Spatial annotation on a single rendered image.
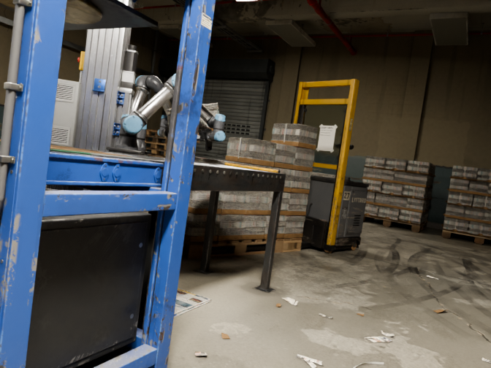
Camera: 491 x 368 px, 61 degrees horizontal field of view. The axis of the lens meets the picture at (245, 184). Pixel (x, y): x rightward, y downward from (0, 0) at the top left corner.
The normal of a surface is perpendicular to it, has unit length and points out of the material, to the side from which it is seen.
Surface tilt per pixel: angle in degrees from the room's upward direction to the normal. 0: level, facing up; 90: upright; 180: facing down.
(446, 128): 90
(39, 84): 90
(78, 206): 90
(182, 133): 90
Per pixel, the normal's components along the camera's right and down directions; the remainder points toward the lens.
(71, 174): 0.87, 0.15
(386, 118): -0.47, -0.02
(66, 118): 0.12, 0.07
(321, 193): -0.72, -0.07
